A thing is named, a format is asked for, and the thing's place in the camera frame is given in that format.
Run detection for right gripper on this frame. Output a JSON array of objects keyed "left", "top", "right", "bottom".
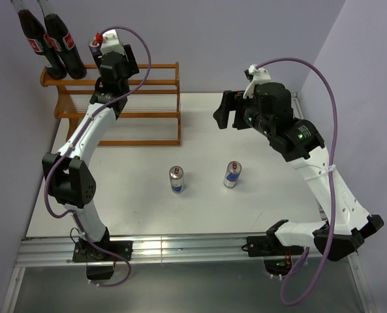
[{"left": 213, "top": 89, "right": 274, "bottom": 137}]

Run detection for energy drink can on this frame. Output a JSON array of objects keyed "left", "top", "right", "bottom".
[
  {"left": 88, "top": 37, "right": 102, "bottom": 67},
  {"left": 223, "top": 161, "right": 242, "bottom": 188},
  {"left": 169, "top": 166, "right": 184, "bottom": 193}
]

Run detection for cola bottle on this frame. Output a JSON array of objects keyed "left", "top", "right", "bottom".
[
  {"left": 10, "top": 0, "right": 67, "bottom": 80},
  {"left": 37, "top": 0, "right": 87, "bottom": 80}
]

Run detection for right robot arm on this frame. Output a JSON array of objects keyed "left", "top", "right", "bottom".
[{"left": 213, "top": 82, "right": 384, "bottom": 261}]

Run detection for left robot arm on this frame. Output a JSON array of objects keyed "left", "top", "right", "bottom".
[{"left": 42, "top": 44, "right": 139, "bottom": 260}]

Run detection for wooden two-tier shelf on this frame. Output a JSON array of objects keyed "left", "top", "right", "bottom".
[{"left": 40, "top": 62, "right": 181, "bottom": 146}]

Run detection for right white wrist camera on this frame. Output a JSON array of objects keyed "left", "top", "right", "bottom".
[{"left": 243, "top": 64, "right": 271, "bottom": 99}]

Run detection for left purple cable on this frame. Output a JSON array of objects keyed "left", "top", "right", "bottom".
[{"left": 44, "top": 26, "right": 152, "bottom": 288}]

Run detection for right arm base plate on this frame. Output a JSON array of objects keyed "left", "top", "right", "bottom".
[{"left": 241, "top": 235, "right": 304, "bottom": 257}]

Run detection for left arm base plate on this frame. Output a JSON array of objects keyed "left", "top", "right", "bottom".
[{"left": 72, "top": 241, "right": 133, "bottom": 263}]

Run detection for aluminium rail frame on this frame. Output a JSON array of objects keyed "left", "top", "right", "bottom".
[{"left": 0, "top": 91, "right": 377, "bottom": 313}]

